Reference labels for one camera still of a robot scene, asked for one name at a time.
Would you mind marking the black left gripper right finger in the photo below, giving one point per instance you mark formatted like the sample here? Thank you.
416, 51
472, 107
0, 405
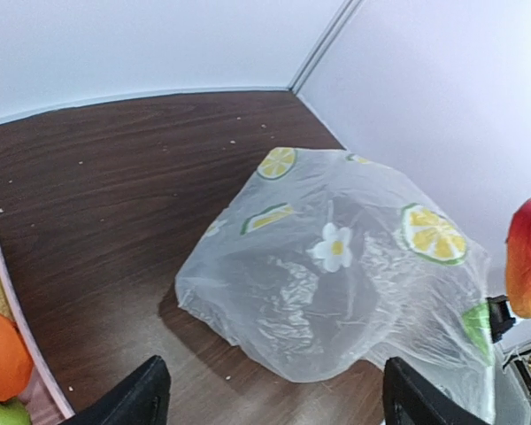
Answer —
409, 398

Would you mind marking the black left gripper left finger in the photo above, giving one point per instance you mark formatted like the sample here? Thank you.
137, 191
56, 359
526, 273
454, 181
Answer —
141, 398

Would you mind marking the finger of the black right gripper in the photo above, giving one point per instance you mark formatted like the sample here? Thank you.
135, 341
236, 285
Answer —
501, 319

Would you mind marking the red orange mango fruit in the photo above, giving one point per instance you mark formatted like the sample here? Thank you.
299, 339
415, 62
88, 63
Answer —
518, 262

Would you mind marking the clear plastic bag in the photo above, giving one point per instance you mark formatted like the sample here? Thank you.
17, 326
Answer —
325, 258

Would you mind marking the green bumpy fruit front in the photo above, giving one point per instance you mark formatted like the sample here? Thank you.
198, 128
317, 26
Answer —
13, 412

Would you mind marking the aluminium corner post right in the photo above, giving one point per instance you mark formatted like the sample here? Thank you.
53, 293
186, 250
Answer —
320, 48

